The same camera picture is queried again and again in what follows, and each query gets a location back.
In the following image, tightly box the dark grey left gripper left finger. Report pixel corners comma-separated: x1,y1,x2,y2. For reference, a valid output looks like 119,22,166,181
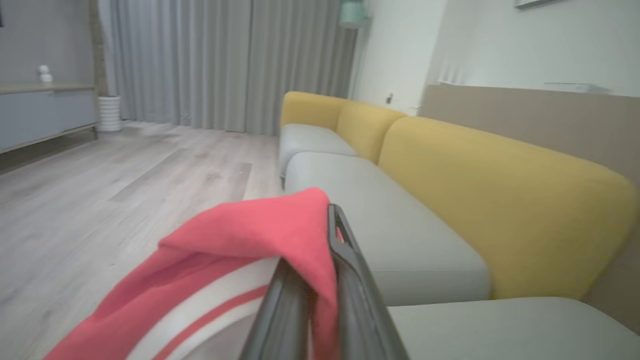
240,257,321,360

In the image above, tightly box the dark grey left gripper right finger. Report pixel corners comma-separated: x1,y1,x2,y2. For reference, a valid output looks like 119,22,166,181
327,203,411,360

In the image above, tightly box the red garment with white trim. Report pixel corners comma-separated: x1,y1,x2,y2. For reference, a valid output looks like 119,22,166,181
45,187,346,360

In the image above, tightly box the medium grey sofa seat cushion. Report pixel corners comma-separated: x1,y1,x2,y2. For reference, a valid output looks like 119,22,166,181
284,151,493,307

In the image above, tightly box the small grey sofa seat cushion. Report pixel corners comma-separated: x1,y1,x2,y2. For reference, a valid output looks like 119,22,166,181
278,123,359,177

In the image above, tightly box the large yellow sofa back cushion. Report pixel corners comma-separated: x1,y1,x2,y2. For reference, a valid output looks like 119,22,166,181
378,116,639,301

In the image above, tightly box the medium yellow sofa back cushion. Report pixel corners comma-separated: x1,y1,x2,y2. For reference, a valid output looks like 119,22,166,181
336,100,407,164

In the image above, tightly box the small yellow sofa back cushion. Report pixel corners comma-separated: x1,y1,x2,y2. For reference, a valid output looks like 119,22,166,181
280,91,347,132

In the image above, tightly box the grey pleated curtain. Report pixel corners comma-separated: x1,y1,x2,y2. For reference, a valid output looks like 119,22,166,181
97,0,359,136

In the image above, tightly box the white ribbed vase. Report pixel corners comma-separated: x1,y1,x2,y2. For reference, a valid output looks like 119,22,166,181
96,95,123,133

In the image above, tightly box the teal floor lamp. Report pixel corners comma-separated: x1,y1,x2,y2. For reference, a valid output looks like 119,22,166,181
338,0,372,101

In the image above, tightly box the grey sideboard cabinet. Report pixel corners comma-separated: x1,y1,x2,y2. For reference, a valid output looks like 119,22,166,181
0,82,99,156

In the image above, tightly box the framed wall picture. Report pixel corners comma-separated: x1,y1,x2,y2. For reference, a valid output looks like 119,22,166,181
514,0,566,10

